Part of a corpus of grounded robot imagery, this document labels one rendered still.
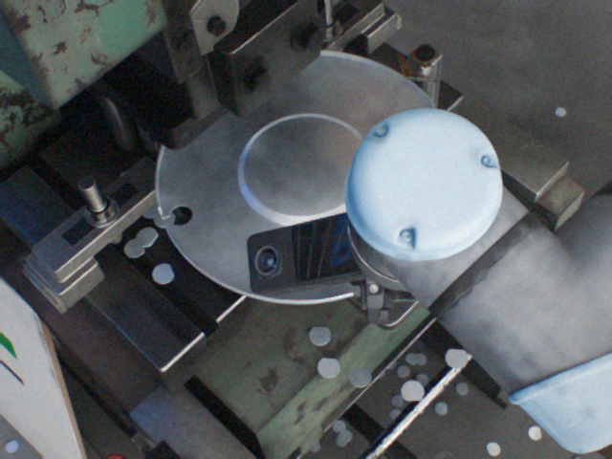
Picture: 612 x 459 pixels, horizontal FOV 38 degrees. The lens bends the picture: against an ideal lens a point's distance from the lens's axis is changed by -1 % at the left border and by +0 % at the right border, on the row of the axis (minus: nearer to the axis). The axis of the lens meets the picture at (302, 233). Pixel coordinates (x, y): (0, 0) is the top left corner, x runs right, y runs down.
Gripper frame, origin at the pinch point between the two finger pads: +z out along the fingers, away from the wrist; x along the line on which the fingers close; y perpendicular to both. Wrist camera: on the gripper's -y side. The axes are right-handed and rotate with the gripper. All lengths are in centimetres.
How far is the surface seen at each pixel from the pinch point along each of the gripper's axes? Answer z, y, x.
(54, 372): 36, -40, -4
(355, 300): 1.1, -1.2, -1.5
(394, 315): 0.5, 2.1, -3.1
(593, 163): 96, 49, 34
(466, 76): 104, 27, 57
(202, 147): 6.7, -15.1, 15.3
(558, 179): 22.9, 23.4, 13.4
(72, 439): 53, -43, -13
